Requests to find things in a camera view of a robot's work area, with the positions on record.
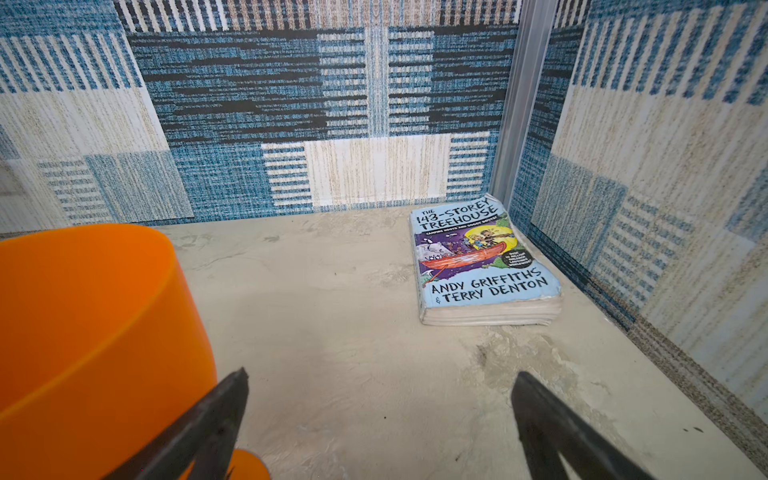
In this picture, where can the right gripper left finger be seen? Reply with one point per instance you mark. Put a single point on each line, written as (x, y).
(200, 443)

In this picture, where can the paperback book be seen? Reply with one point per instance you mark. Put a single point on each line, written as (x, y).
(474, 270)

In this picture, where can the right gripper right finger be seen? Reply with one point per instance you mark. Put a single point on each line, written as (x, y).
(553, 435)

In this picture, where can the orange back wine glass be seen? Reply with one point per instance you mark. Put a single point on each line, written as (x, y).
(102, 349)

